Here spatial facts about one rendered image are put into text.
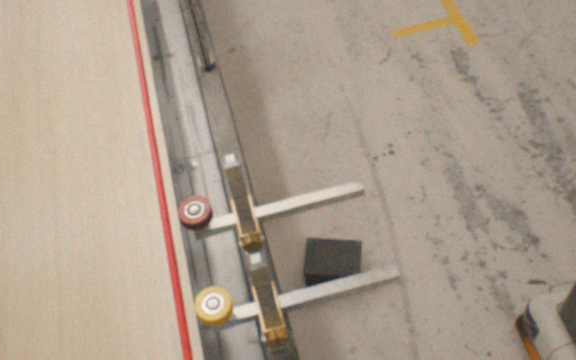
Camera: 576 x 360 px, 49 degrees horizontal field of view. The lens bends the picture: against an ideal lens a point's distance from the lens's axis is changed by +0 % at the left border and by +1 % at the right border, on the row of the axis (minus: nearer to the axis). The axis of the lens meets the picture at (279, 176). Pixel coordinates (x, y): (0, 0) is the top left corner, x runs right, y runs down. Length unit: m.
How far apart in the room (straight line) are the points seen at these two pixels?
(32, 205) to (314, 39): 1.92
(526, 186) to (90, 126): 1.70
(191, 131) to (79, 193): 0.54
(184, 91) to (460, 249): 1.17
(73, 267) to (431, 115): 1.81
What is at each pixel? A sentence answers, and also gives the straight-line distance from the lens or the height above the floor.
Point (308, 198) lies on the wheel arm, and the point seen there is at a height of 0.83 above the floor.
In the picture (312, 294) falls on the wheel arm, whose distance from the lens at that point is 1.44.
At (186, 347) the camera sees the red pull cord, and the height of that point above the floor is 1.64.
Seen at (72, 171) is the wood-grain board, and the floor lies 0.90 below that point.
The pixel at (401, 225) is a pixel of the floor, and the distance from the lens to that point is 2.51.
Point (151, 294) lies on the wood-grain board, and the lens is 1.43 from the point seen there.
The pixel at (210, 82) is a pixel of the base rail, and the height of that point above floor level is 0.70.
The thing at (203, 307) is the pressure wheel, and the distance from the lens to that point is 1.38.
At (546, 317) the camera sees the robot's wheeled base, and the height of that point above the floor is 0.27.
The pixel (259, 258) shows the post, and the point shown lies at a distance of 1.18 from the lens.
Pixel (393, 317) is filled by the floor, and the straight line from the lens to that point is 2.33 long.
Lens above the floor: 2.12
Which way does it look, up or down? 53 degrees down
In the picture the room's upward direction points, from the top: 9 degrees counter-clockwise
